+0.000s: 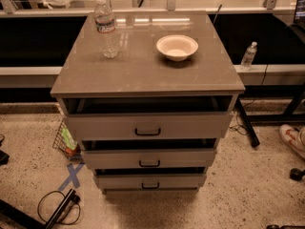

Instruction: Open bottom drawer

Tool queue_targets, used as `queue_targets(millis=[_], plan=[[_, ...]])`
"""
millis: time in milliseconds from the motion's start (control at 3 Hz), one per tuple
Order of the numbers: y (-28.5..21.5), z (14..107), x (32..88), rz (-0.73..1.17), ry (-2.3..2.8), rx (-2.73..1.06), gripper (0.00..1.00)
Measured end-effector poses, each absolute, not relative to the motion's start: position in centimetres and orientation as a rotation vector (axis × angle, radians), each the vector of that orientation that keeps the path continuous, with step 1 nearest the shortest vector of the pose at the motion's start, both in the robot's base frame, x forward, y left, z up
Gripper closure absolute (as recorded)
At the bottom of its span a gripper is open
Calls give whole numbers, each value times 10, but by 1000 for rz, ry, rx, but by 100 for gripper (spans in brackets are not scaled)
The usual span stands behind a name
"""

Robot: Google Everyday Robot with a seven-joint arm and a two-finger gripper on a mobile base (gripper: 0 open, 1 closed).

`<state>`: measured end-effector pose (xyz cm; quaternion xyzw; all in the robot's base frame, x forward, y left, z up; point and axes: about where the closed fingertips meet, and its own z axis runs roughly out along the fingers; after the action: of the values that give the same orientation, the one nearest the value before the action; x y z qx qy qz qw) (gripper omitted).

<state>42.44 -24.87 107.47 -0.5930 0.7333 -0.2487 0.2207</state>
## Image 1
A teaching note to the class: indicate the grey drawer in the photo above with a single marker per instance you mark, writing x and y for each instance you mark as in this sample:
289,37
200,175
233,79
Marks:
148,153
123,118
150,178

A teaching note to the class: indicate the grey drawer cabinet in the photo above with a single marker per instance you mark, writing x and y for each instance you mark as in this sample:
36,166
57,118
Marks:
140,70

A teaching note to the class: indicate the white paper bowl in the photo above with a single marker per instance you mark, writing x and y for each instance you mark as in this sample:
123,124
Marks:
177,47

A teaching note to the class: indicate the clear plastic water bottle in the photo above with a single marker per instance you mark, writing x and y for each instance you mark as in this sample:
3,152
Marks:
105,25

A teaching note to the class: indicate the small background water bottle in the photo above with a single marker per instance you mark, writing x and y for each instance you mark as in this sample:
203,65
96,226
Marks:
248,57

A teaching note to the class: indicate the black table leg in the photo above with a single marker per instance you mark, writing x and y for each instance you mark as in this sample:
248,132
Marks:
253,137

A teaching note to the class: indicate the white and orange shoe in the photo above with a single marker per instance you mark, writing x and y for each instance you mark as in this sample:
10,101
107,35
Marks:
294,138

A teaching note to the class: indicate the black caster wheel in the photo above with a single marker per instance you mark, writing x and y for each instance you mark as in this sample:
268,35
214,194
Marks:
297,174

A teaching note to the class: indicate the black stand leg left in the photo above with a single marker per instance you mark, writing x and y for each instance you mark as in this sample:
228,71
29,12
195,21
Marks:
65,212

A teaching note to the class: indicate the wire mesh basket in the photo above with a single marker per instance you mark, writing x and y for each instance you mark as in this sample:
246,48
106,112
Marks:
65,144

